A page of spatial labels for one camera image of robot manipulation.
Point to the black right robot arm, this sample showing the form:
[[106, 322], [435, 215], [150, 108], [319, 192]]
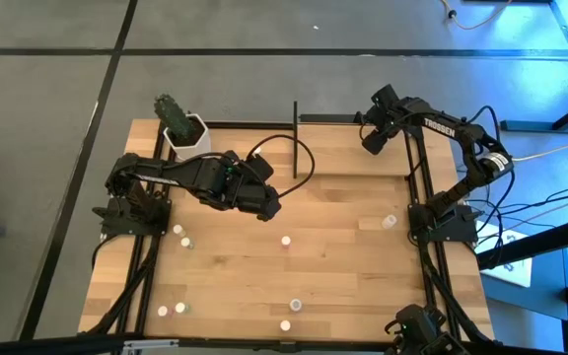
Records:
[[439, 127]]

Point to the black device with green light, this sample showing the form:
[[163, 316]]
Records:
[[422, 330]]

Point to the green medicine bottle white cap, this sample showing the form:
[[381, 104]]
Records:
[[180, 307], [185, 242]]

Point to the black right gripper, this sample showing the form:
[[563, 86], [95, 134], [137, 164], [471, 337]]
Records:
[[385, 111]]

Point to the black frame rail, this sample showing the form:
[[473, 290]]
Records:
[[426, 281], [152, 256], [135, 256], [441, 256]]

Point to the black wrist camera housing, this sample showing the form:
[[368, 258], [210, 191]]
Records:
[[260, 167], [375, 143]]

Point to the dark green cactus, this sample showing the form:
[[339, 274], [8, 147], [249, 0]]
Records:
[[173, 116]]

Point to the clear bottle with grey lid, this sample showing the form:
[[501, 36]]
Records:
[[296, 305]]

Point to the white hexagonal plant pot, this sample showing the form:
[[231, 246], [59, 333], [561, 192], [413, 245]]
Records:
[[192, 145]]

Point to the long black bar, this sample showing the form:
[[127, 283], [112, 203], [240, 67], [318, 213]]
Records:
[[328, 119]]

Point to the white paper sign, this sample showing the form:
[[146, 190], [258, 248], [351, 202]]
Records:
[[513, 271]]

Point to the black right wrist camera housing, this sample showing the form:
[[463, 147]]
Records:
[[375, 143]]

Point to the black diagonal frame brace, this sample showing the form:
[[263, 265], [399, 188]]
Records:
[[111, 310], [476, 330]]

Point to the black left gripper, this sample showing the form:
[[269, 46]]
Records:
[[252, 197]]

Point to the wooden shelf with black frame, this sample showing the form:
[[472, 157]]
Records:
[[343, 158]]

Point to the black left wrist camera housing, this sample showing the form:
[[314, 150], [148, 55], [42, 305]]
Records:
[[260, 167]]

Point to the silver aluminium bracket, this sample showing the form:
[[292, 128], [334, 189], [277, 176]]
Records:
[[151, 344]]

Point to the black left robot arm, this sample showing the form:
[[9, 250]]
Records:
[[175, 175]]

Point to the pink medicine bottle white cap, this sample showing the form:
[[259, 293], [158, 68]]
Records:
[[285, 240], [163, 311], [285, 325]]

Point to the black table clamp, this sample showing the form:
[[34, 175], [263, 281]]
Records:
[[360, 118]]

